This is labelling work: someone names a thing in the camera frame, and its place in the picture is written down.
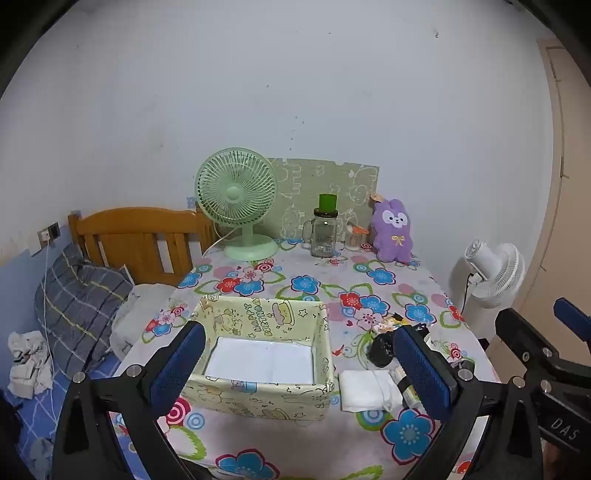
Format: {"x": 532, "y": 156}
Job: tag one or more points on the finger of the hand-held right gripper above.
{"x": 572, "y": 314}
{"x": 526, "y": 344}

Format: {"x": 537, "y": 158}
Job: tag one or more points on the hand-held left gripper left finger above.
{"x": 178, "y": 364}

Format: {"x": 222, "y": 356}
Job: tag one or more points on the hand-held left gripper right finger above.
{"x": 422, "y": 374}

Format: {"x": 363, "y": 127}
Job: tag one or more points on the small white tube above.
{"x": 411, "y": 397}

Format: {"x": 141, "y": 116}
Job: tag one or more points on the black cloth bundle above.
{"x": 381, "y": 350}

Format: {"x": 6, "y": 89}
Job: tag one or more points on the yellow cartoon packet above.
{"x": 392, "y": 322}

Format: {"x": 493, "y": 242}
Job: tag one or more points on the white cloth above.
{"x": 25, "y": 369}
{"x": 364, "y": 390}

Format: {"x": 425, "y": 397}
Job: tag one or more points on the yellow fabric storage box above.
{"x": 258, "y": 401}

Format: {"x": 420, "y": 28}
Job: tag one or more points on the white bedding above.
{"x": 143, "y": 304}

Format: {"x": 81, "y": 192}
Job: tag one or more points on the grey plaid pillow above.
{"x": 78, "y": 304}

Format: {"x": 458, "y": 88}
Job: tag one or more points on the beige door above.
{"x": 568, "y": 184}

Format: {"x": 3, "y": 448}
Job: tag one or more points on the purple plush bunny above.
{"x": 392, "y": 240}

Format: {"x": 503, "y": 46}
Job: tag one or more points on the floral tablecloth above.
{"x": 314, "y": 286}

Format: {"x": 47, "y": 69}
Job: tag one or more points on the blue checked bed sheet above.
{"x": 41, "y": 415}

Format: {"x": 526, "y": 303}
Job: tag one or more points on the wooden headboard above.
{"x": 138, "y": 221}

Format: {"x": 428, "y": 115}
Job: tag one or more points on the small glass orange lid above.
{"x": 354, "y": 240}

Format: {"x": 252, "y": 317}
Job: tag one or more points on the crumpled white cloth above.
{"x": 25, "y": 369}

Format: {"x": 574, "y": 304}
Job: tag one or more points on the glass jar with green lid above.
{"x": 323, "y": 237}

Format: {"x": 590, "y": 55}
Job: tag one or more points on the green desk fan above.
{"x": 235, "y": 194}

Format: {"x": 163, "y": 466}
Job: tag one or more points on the green printed board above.
{"x": 318, "y": 180}

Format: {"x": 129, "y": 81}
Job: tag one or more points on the white pedestal fan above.
{"x": 489, "y": 263}

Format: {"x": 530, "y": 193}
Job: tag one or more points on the wall socket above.
{"x": 53, "y": 230}

